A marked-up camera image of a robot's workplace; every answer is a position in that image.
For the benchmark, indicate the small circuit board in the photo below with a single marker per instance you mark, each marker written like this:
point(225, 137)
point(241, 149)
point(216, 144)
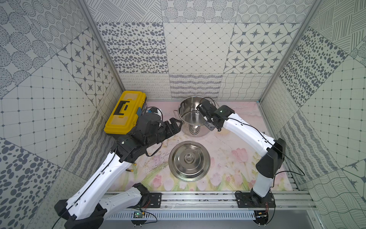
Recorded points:
point(261, 217)
point(138, 215)

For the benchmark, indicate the yellow black toolbox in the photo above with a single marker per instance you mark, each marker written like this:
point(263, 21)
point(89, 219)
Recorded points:
point(126, 113)

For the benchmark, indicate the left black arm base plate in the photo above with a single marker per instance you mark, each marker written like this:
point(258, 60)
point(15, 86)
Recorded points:
point(151, 200)

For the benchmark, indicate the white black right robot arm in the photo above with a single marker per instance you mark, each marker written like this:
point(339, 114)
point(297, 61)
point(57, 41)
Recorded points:
point(272, 151)

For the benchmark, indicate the left small circuit board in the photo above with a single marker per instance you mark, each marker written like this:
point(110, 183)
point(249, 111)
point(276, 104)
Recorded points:
point(138, 215)

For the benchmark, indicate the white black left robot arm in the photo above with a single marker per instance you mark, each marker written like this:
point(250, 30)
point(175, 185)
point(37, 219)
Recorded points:
point(88, 208)

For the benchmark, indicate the right small circuit board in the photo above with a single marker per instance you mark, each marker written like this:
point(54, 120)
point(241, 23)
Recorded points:
point(261, 217)

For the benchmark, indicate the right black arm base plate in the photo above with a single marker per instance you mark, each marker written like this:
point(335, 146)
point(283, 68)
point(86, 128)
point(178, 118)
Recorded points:
point(246, 200)

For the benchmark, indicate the stainless steel pot lid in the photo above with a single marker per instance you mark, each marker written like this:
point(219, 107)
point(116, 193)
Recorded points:
point(189, 161)

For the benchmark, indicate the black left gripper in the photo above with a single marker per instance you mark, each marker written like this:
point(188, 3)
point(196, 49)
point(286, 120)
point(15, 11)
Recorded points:
point(167, 130)

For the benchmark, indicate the aluminium mounting rail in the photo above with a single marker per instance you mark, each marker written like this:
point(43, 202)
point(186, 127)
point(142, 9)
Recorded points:
point(226, 200)

